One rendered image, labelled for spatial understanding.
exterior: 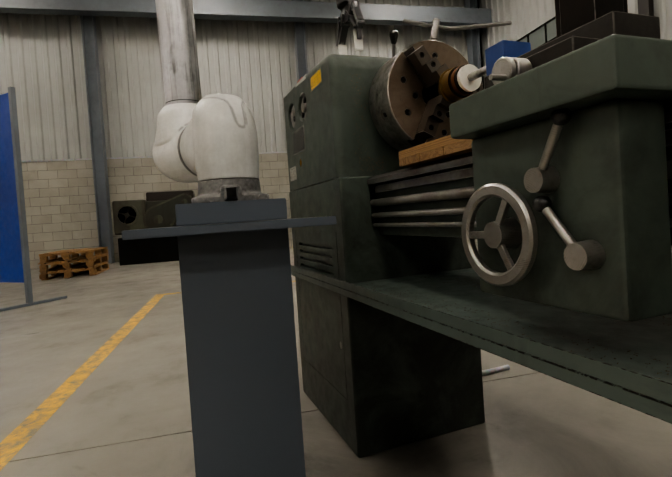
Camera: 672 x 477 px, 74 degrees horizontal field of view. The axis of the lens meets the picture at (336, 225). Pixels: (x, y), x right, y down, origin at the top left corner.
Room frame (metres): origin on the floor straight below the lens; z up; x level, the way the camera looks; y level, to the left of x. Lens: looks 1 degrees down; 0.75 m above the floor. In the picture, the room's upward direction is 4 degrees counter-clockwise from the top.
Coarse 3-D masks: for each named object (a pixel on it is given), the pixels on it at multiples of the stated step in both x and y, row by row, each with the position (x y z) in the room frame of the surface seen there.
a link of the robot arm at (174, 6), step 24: (168, 0) 1.23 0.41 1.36; (192, 0) 1.29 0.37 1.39; (168, 24) 1.23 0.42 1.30; (192, 24) 1.27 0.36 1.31; (168, 48) 1.23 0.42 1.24; (192, 48) 1.26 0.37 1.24; (168, 72) 1.23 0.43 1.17; (192, 72) 1.25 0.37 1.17; (168, 96) 1.24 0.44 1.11; (192, 96) 1.25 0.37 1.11; (168, 120) 1.21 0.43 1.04; (168, 144) 1.20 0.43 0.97; (168, 168) 1.23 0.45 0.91
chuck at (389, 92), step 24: (408, 48) 1.30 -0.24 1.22; (432, 48) 1.30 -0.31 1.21; (384, 72) 1.29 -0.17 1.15; (408, 72) 1.27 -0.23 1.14; (384, 96) 1.26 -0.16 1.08; (408, 96) 1.27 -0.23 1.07; (432, 96) 1.39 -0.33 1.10; (384, 120) 1.30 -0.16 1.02; (408, 120) 1.26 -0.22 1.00; (408, 144) 1.31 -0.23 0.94
